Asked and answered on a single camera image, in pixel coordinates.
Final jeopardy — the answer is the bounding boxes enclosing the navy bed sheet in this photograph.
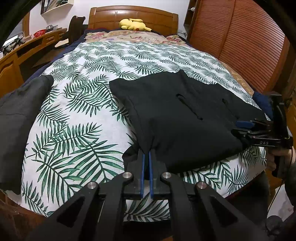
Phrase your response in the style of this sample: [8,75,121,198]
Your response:
[23,28,89,82]

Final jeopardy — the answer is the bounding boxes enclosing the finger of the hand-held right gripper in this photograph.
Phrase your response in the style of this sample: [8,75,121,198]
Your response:
[236,119,270,130]
[231,128,271,146]

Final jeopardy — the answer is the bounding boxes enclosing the navy blue cloth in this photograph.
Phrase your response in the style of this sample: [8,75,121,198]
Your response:
[253,91,274,121]

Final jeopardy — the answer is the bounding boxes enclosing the black jacket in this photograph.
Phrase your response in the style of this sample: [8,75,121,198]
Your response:
[109,70,267,174]

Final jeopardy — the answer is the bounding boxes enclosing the person's grey clothing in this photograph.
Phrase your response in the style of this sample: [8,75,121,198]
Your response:
[257,170,296,224]

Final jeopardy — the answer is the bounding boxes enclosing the yellow plush toy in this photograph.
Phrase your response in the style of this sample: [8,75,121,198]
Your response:
[119,18,152,32]

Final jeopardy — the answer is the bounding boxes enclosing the floral bed sheet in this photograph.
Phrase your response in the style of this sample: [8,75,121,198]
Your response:
[84,30,186,45]

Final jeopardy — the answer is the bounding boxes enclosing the person's right hand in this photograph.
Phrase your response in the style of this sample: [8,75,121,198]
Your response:
[266,148,293,173]

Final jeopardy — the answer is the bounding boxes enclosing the wooden bed headboard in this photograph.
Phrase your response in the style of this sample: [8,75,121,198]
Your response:
[88,6,179,39]

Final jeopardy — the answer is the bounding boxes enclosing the white wall shelf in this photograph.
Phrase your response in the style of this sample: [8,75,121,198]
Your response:
[40,0,75,15]

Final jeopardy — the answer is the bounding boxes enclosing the dark grey garment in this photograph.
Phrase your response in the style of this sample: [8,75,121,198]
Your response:
[0,75,54,195]

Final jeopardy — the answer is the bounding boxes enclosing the leaf print blanket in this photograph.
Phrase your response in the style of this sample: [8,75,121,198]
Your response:
[20,40,267,220]

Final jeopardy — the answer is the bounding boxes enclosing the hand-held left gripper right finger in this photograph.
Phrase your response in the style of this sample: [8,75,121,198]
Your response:
[148,151,269,241]

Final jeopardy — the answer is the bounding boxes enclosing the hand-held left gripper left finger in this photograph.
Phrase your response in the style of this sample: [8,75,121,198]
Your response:
[25,149,147,241]

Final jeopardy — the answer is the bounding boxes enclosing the wooden desk cabinet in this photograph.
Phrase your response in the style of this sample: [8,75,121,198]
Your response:
[0,28,68,99]

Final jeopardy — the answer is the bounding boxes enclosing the black cable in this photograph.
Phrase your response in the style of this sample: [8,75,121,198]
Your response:
[267,148,295,219]

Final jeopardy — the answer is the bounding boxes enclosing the black chair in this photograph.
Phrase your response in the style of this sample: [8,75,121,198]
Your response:
[68,15,85,46]

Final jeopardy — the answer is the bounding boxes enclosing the wooden louvered wardrobe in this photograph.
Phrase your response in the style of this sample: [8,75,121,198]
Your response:
[184,0,292,94]

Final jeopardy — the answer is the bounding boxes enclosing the dark desk clutter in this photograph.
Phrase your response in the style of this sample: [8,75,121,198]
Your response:
[1,36,26,53]

